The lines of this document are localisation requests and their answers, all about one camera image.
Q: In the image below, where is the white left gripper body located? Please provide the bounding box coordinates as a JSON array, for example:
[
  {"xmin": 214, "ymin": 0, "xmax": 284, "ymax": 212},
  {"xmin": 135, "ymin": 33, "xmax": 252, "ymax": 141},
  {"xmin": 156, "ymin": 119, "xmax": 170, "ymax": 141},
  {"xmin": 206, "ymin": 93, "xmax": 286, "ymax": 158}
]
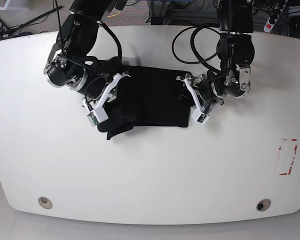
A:
[{"xmin": 176, "ymin": 73, "xmax": 224, "ymax": 114}]

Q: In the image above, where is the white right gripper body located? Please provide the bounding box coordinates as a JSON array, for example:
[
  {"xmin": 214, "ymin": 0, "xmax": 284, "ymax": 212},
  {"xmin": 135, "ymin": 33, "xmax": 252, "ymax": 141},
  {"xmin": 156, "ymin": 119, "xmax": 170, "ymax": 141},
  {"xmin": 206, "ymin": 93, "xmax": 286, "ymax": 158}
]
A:
[{"xmin": 81, "ymin": 72, "xmax": 131, "ymax": 113}]

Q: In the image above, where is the black T-shirt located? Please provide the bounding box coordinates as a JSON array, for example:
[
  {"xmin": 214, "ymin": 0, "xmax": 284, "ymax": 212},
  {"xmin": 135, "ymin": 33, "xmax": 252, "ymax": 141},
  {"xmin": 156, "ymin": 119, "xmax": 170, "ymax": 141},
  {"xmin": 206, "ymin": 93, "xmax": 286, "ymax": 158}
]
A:
[{"xmin": 97, "ymin": 64, "xmax": 195, "ymax": 140}]

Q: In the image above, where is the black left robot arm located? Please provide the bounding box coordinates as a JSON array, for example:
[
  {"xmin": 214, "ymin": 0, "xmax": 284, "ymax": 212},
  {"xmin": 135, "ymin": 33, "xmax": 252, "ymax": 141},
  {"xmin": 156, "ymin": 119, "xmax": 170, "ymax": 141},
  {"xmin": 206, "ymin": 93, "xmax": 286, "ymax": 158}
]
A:
[{"xmin": 177, "ymin": 0, "xmax": 255, "ymax": 116}]

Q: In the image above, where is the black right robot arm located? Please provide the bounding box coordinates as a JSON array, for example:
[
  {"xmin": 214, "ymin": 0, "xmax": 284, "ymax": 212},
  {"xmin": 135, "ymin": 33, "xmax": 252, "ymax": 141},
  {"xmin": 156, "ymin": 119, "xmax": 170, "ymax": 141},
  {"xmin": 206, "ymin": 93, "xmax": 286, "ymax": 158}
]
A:
[{"xmin": 43, "ymin": 0, "xmax": 133, "ymax": 112}]

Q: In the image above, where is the red tape rectangle marking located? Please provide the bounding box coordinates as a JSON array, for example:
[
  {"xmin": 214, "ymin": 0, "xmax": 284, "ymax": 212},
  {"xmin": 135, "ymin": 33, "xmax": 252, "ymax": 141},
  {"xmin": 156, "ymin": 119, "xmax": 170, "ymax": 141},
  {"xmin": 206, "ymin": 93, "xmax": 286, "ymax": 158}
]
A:
[{"xmin": 277, "ymin": 138, "xmax": 298, "ymax": 176}]

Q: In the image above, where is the white power strip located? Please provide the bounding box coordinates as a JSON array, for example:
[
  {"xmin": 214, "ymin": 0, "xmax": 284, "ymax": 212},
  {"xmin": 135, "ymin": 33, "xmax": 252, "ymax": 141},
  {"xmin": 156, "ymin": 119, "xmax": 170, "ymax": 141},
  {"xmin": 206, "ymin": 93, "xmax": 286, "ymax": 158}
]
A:
[{"xmin": 263, "ymin": 0, "xmax": 288, "ymax": 33}]

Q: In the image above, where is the black tripod stand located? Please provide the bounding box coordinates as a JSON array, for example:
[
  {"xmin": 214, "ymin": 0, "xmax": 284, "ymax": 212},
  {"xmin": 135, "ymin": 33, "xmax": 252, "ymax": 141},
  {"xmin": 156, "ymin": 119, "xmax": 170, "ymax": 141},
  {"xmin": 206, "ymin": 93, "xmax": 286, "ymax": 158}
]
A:
[{"xmin": 0, "ymin": 5, "xmax": 63, "ymax": 41}]

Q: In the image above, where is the white storage box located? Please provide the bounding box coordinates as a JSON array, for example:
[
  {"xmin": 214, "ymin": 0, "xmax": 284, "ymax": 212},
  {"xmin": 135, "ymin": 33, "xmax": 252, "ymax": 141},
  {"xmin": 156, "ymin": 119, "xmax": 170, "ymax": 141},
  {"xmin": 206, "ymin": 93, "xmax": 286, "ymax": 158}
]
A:
[{"xmin": 0, "ymin": 0, "xmax": 11, "ymax": 11}]

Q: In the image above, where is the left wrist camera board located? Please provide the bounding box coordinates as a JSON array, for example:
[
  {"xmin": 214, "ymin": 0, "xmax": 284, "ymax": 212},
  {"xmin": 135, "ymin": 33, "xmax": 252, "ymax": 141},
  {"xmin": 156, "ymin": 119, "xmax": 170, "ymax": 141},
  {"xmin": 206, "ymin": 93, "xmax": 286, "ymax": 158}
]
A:
[{"xmin": 191, "ymin": 108, "xmax": 210, "ymax": 125}]

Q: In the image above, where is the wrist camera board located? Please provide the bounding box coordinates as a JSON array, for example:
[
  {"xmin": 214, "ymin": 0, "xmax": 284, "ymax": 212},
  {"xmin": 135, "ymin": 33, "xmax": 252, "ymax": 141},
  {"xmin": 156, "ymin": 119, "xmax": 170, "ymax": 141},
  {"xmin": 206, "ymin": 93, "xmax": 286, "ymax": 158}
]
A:
[
  {"xmin": 86, "ymin": 107, "xmax": 109, "ymax": 127},
  {"xmin": 191, "ymin": 108, "xmax": 210, "ymax": 125}
]

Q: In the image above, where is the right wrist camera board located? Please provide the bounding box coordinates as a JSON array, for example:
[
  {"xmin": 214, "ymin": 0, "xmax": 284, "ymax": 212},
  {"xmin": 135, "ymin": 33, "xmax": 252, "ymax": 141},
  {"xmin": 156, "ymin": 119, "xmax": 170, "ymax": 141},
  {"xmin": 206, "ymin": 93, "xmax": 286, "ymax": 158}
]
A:
[{"xmin": 86, "ymin": 107, "xmax": 109, "ymax": 127}]

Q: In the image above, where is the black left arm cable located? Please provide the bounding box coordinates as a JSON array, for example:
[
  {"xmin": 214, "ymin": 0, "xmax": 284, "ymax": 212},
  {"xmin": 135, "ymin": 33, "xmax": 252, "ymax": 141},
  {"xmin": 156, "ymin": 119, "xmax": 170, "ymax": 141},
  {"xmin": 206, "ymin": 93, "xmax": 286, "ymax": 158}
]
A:
[{"xmin": 171, "ymin": 24, "xmax": 231, "ymax": 76}]

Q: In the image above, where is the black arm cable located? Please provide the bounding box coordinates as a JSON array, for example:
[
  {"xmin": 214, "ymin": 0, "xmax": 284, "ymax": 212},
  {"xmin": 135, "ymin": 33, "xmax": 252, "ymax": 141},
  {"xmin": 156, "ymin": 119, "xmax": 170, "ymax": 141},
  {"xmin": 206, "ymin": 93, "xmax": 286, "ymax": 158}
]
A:
[
  {"xmin": 171, "ymin": 24, "xmax": 231, "ymax": 76},
  {"xmin": 54, "ymin": 0, "xmax": 123, "ymax": 73}
]

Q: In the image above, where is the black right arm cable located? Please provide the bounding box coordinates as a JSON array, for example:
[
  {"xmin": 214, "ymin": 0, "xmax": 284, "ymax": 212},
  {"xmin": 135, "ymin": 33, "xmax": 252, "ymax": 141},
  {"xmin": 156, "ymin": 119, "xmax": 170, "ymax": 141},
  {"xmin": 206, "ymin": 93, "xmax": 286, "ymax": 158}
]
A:
[{"xmin": 54, "ymin": 0, "xmax": 123, "ymax": 73}]

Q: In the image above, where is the left table cable grommet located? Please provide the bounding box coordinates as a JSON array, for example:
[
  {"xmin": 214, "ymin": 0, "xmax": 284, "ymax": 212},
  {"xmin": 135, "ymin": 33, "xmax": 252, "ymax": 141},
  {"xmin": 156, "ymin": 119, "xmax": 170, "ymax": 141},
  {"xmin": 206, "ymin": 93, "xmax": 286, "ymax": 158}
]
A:
[{"xmin": 38, "ymin": 196, "xmax": 53, "ymax": 210}]

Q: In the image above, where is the table cable grommet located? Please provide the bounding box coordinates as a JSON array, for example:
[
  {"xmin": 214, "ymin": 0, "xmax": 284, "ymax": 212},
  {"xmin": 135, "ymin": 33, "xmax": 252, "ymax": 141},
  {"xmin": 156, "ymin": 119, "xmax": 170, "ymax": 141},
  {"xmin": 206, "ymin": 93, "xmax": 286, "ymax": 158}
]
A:
[
  {"xmin": 256, "ymin": 199, "xmax": 271, "ymax": 212},
  {"xmin": 38, "ymin": 196, "xmax": 53, "ymax": 210}
]

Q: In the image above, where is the aluminium frame post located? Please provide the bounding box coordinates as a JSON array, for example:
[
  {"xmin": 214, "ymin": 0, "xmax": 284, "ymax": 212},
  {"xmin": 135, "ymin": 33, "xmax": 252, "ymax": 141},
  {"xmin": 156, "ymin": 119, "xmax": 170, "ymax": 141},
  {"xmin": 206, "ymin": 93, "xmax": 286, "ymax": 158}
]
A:
[{"xmin": 146, "ymin": 0, "xmax": 171, "ymax": 25}]

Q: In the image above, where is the right table cable grommet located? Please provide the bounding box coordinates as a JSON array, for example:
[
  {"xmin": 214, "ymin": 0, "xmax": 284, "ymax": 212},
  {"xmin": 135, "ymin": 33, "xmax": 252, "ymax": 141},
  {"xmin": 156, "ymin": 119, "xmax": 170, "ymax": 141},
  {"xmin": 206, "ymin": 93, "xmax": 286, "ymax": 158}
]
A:
[{"xmin": 256, "ymin": 199, "xmax": 271, "ymax": 212}]

